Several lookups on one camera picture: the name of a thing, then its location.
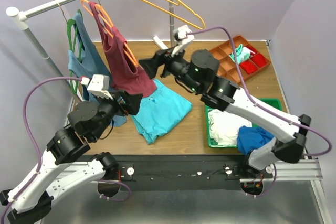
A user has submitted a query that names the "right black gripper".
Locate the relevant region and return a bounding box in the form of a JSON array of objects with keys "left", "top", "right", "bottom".
[{"left": 137, "top": 42, "right": 201, "bottom": 94}]

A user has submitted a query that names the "maroon tank top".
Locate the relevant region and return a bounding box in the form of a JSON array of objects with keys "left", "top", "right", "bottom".
[{"left": 89, "top": 1, "right": 156, "bottom": 98}]

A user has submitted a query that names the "orange hanger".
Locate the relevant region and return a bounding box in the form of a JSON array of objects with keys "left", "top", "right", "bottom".
[{"left": 80, "top": 0, "right": 139, "bottom": 67}]

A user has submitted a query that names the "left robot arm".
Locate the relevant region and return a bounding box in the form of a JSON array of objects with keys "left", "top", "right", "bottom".
[{"left": 1, "top": 90, "right": 142, "bottom": 223}]

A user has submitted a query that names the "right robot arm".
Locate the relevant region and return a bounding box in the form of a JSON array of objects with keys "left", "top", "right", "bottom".
[{"left": 139, "top": 48, "right": 311, "bottom": 178}]

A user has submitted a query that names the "blue-grey hanging tank top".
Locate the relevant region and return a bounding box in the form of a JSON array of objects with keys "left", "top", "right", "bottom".
[{"left": 67, "top": 12, "right": 128, "bottom": 129}]

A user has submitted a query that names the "yellow hanger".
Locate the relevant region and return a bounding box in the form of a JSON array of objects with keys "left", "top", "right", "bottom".
[{"left": 127, "top": 0, "right": 206, "bottom": 30}]

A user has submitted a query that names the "turquoise folded shirt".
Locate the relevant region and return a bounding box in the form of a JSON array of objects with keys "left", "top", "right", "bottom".
[{"left": 131, "top": 79, "right": 192, "bottom": 145}]

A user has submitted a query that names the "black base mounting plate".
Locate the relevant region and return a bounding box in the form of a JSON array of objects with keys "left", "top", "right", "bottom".
[{"left": 86, "top": 154, "right": 279, "bottom": 192}]

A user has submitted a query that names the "mint green cloth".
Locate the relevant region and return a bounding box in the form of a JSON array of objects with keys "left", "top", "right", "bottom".
[{"left": 229, "top": 44, "right": 251, "bottom": 64}]

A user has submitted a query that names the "white cloth in bin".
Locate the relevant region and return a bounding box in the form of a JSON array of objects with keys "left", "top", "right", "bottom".
[{"left": 208, "top": 109, "right": 253, "bottom": 146}]

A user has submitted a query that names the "red cloth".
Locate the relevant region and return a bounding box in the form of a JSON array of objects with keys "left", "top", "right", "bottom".
[{"left": 239, "top": 54, "right": 268, "bottom": 75}]

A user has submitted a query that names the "orange compartment tray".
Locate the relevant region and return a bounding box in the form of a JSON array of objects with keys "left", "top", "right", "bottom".
[{"left": 210, "top": 35, "right": 270, "bottom": 84}]

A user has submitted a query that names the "royal blue cloth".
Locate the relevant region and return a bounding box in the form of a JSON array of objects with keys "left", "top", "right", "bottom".
[{"left": 237, "top": 126, "right": 274, "bottom": 155}]

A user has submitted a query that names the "green plastic bin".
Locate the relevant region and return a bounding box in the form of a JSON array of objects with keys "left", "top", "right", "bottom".
[{"left": 204, "top": 98, "right": 283, "bottom": 149}]

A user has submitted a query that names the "white clothes rack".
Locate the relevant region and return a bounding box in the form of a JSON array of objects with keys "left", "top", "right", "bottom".
[{"left": 6, "top": 0, "right": 174, "bottom": 103}]

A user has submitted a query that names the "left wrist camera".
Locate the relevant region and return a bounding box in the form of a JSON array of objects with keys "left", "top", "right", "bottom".
[{"left": 80, "top": 74, "right": 113, "bottom": 100}]

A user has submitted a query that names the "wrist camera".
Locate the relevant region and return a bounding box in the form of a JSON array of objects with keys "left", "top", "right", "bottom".
[
  {"left": 80, "top": 74, "right": 113, "bottom": 100},
  {"left": 171, "top": 25, "right": 195, "bottom": 56}
]

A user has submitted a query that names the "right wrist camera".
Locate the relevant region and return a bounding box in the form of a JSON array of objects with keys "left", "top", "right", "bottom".
[{"left": 171, "top": 25, "right": 195, "bottom": 56}]

